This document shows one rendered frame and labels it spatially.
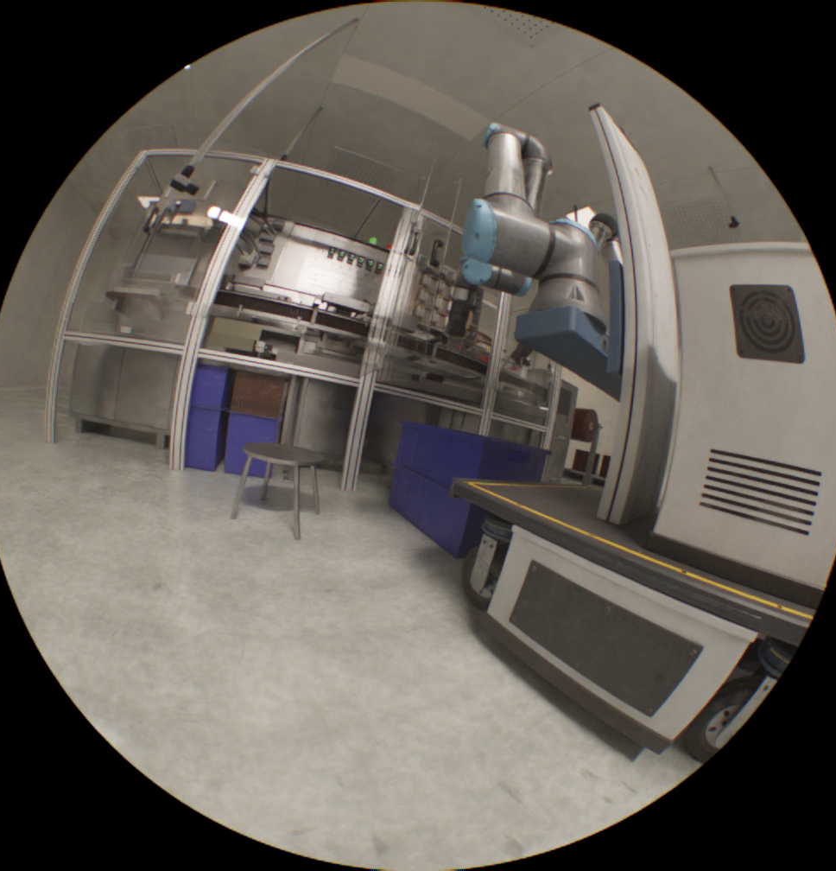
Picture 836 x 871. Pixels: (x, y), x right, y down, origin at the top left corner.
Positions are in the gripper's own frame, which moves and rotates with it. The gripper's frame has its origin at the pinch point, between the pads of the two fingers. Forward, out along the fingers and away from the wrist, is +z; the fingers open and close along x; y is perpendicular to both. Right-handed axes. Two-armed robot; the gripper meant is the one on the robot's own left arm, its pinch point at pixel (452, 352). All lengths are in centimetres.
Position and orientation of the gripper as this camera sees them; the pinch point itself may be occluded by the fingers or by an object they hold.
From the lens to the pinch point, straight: 113.3
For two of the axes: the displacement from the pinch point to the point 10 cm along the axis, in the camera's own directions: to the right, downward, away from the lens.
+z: -2.1, 8.6, 4.6
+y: -2.6, -5.0, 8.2
